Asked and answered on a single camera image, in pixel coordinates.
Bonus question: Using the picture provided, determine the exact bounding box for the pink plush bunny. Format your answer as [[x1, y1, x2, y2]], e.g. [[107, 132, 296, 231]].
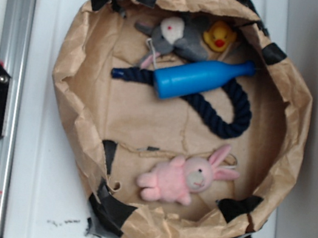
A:
[[136, 144, 240, 206]]

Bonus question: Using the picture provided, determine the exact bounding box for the grey plush bunny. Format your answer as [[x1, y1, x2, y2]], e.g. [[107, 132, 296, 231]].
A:
[[135, 16, 209, 69]]

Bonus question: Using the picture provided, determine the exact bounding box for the blue plastic bottle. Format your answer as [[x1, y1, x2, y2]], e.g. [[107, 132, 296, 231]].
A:
[[153, 60, 255, 99]]

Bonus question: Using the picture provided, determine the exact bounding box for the yellow rubber duck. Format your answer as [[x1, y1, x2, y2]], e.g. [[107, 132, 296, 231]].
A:
[[203, 21, 237, 53]]

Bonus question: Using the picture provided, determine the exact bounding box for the white tray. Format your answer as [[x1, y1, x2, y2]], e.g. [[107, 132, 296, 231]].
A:
[[2, 0, 289, 238]]

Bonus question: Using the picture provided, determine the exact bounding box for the brown paper bin wall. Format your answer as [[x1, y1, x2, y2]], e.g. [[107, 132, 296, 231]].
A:
[[52, 0, 313, 238]]

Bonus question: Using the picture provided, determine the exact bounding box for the dark blue rope toy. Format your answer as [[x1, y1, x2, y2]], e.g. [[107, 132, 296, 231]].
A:
[[110, 67, 252, 140]]

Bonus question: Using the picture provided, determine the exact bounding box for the aluminium extrusion rail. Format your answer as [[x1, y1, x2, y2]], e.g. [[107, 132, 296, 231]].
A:
[[0, 0, 36, 238]]

